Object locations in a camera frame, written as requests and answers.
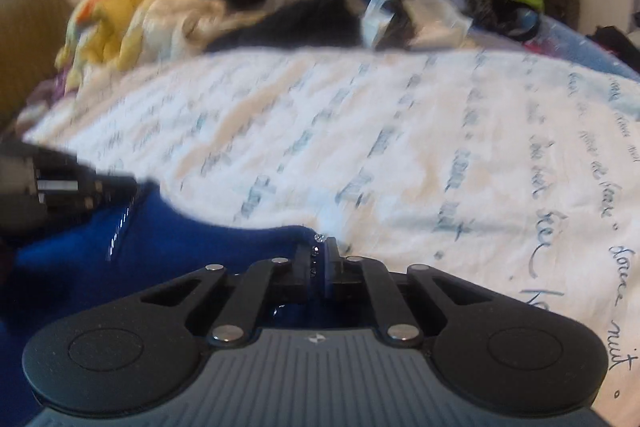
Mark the silver grey cloth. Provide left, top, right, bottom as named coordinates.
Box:
left=361, top=0, right=472, bottom=52

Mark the black grey garment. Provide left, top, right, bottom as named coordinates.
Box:
left=210, top=0, right=366, bottom=52

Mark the cream cloth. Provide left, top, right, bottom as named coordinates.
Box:
left=142, top=0, right=263, bottom=58

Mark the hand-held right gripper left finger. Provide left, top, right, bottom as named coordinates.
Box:
left=132, top=243, right=315, bottom=350

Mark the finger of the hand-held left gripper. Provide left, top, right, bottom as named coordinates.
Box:
left=39, top=149, right=142, bottom=214

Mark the purple cloth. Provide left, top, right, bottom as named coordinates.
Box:
left=27, top=69, right=78, bottom=110

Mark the yellow cloth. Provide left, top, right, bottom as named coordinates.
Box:
left=55, top=0, right=221, bottom=88

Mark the brown padded headboard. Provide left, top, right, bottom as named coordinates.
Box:
left=0, top=0, right=83, bottom=130

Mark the blue knit garment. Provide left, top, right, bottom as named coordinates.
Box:
left=0, top=179, right=326, bottom=427

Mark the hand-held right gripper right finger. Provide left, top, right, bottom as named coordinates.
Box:
left=324, top=239, right=501, bottom=350

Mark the light blue blanket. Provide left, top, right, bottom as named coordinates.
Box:
left=435, top=0, right=640, bottom=82

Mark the white script-printed bedsheet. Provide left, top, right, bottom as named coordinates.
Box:
left=20, top=42, right=640, bottom=413

